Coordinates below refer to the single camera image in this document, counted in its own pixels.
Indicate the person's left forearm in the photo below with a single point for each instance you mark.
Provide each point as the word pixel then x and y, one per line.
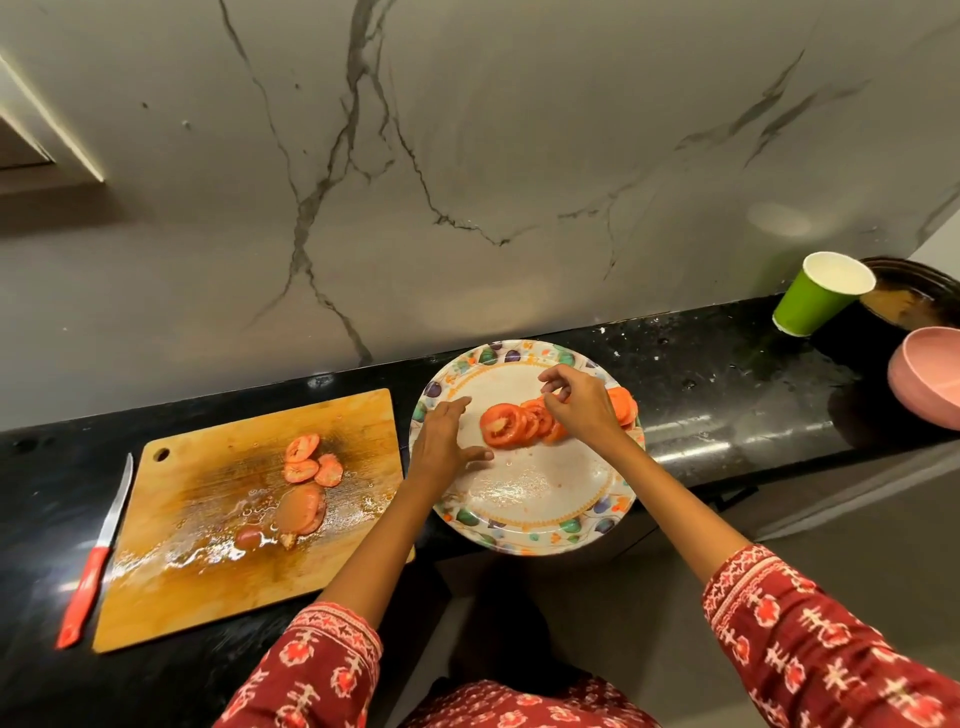
pixel 382 555

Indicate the floral rimmed plate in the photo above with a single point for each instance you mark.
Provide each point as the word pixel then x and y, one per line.
pixel 540 480

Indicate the red patterned left sleeve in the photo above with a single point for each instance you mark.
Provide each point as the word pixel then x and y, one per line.
pixel 315 675

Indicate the dark cooking pot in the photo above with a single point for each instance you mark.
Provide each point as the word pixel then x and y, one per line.
pixel 937 289

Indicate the green paper cup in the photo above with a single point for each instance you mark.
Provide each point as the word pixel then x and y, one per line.
pixel 810 304

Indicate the wall socket and switch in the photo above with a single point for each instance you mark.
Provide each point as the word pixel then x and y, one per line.
pixel 45 178

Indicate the person's right forearm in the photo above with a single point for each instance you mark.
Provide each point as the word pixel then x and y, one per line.
pixel 682 510

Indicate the red patterned sleeve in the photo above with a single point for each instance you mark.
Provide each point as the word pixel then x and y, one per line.
pixel 315 675
pixel 825 652

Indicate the person's right hand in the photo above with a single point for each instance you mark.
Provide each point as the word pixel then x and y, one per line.
pixel 585 409

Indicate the brown lower cabinet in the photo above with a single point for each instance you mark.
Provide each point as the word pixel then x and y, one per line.
pixel 637 577

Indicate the pile of tomato slices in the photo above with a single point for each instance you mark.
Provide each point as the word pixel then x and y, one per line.
pixel 300 510

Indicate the row of tomato slices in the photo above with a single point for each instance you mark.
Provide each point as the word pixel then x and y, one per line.
pixel 502 426

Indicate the wooden cutting board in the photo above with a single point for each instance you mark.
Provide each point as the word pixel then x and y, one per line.
pixel 187 600

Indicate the red patterned tunic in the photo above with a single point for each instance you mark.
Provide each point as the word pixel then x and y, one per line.
pixel 525 709

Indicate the person's left hand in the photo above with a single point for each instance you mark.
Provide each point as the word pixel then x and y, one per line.
pixel 439 450

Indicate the pink bowl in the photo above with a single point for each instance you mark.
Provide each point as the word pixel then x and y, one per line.
pixel 934 382

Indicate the red patterned right sleeve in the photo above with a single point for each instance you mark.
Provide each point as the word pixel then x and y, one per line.
pixel 825 652

